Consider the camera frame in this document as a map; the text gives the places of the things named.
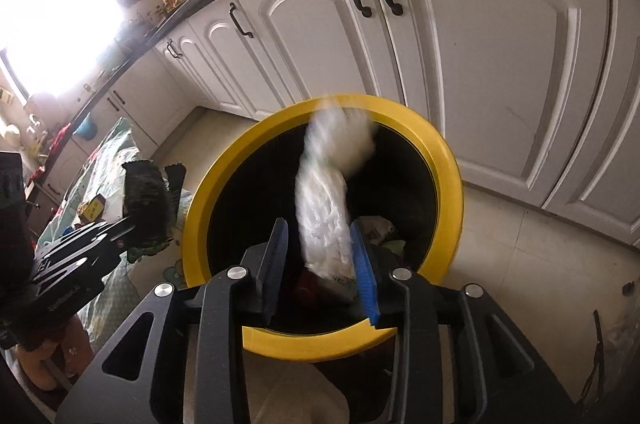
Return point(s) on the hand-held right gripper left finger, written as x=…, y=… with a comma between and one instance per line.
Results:
x=279, y=269

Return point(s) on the white kitchen cabinets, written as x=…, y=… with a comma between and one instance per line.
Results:
x=500, y=68

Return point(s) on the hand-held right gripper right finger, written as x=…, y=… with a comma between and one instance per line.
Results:
x=365, y=274

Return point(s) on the bright window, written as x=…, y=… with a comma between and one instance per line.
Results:
x=55, y=18

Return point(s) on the small yellow box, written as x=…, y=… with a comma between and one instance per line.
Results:
x=93, y=209

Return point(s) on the blue hanging plastic basin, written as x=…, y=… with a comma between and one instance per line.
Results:
x=85, y=126

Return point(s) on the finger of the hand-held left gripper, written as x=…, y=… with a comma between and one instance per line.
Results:
x=90, y=249

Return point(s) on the yellow-rimmed black trash bin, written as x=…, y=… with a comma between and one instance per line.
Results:
x=440, y=184

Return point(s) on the crumpled paper wrapper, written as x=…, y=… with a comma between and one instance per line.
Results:
x=377, y=231

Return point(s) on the dark snack wrapper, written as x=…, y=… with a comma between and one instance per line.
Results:
x=147, y=204

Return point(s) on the white plastic wrapper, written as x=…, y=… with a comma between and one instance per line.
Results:
x=322, y=199

